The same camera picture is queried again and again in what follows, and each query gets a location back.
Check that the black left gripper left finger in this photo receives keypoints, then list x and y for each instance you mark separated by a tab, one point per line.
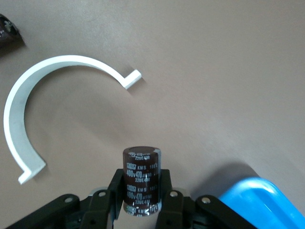
95	210

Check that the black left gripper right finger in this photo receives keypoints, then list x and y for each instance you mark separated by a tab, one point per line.
181	210

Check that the small dark terminal block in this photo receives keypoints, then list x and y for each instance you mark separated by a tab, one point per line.
141	181

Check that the dark brown electrolytic capacitor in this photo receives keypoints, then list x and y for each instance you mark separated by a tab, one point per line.
6	31

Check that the blue plastic tray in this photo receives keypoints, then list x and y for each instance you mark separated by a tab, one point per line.
267	205

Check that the white semicircular bracket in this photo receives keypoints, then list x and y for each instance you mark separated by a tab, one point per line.
14	107

